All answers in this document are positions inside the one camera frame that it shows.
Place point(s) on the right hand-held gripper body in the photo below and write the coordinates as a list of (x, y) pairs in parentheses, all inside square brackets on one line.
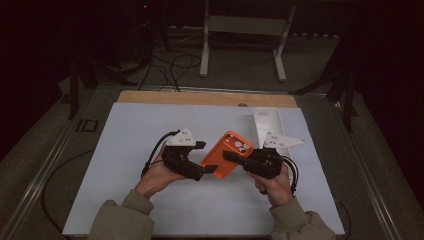
[(265, 163)]

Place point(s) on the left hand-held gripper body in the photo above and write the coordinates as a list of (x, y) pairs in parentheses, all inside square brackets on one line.
[(180, 160)]

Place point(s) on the orange phone case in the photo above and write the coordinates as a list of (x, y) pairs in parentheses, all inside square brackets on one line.
[(216, 156)]

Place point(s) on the white plastic tray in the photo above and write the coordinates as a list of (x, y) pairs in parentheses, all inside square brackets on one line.
[(266, 121)]

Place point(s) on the person's right hand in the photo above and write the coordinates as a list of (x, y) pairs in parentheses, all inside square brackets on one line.
[(276, 190)]

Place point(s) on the person's left hand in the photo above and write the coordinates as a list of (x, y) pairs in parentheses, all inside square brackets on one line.
[(156, 180)]

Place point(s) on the white table mat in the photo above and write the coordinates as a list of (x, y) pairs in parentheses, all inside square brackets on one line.
[(213, 206)]

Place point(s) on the black tripod stand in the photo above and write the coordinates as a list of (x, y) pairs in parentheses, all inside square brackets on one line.
[(348, 100), (75, 83)]

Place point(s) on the white metal stand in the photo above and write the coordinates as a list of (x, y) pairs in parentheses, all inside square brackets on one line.
[(246, 25)]

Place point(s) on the small black bracket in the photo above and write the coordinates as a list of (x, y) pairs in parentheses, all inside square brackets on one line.
[(87, 125)]

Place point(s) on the metal frame rail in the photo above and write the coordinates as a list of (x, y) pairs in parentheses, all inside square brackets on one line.
[(366, 186), (36, 186)]

